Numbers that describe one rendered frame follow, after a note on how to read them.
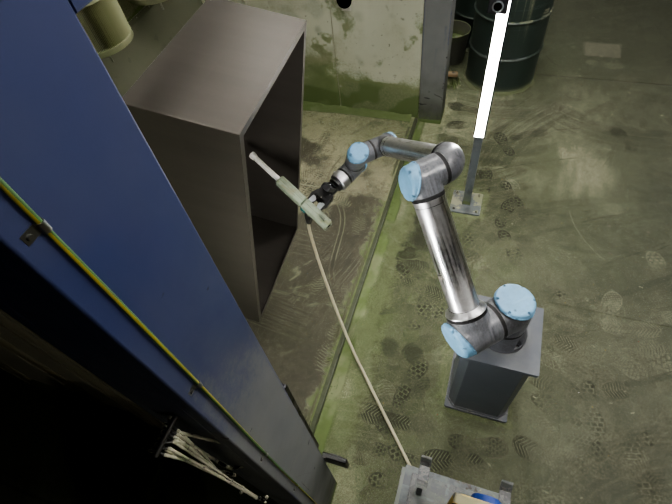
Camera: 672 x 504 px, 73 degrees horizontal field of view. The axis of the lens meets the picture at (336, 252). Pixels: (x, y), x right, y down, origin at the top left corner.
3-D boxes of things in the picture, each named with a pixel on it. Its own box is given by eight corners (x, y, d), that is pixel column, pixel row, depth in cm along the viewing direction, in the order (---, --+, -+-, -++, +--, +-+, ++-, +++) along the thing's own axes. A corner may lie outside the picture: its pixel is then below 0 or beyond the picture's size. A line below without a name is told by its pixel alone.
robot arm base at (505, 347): (528, 317, 189) (534, 305, 181) (524, 358, 178) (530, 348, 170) (481, 307, 193) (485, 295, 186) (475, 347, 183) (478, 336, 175)
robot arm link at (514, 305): (536, 327, 175) (548, 304, 161) (500, 347, 172) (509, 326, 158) (509, 297, 184) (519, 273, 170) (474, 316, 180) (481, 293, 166)
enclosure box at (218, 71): (191, 302, 223) (117, 102, 123) (238, 211, 256) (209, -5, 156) (259, 322, 221) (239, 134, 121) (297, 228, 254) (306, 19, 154)
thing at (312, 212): (330, 235, 219) (333, 219, 197) (323, 241, 218) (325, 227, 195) (259, 169, 225) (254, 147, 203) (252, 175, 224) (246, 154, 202)
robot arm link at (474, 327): (509, 346, 165) (449, 149, 144) (469, 369, 161) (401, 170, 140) (484, 332, 179) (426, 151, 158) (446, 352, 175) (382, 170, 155)
